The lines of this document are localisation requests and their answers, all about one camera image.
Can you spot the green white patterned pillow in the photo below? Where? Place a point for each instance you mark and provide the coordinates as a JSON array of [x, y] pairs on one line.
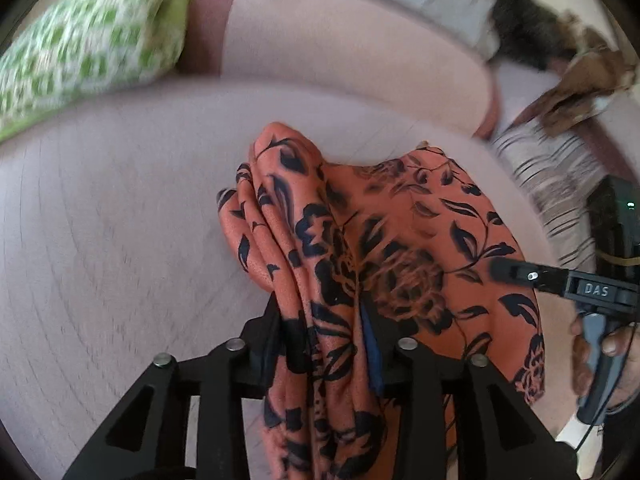
[[80, 50]]

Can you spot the pink bolster cushion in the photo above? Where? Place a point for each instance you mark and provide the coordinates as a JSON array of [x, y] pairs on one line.
[[350, 55]]

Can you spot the brown cloth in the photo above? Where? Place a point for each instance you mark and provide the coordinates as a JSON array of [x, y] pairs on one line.
[[585, 85]]

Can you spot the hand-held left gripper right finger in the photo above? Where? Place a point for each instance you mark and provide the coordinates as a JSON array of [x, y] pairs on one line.
[[373, 352]]

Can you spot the dark furry cloth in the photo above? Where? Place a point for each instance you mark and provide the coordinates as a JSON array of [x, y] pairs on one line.
[[530, 30]]

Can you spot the person's right hand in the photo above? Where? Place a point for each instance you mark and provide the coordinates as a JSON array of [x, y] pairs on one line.
[[582, 355]]

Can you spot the striped beige cloth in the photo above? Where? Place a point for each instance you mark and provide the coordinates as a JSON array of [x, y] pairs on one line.
[[555, 180]]

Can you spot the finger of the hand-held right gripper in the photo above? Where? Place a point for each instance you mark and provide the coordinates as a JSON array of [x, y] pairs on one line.
[[525, 274]]

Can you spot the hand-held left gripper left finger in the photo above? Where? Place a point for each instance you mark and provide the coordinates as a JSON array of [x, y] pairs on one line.
[[257, 355]]

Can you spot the reddish brown cushion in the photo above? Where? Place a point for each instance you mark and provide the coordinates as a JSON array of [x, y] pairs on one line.
[[207, 30]]

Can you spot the orange black floral garment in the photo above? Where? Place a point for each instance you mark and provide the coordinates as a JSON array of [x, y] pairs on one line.
[[310, 260]]

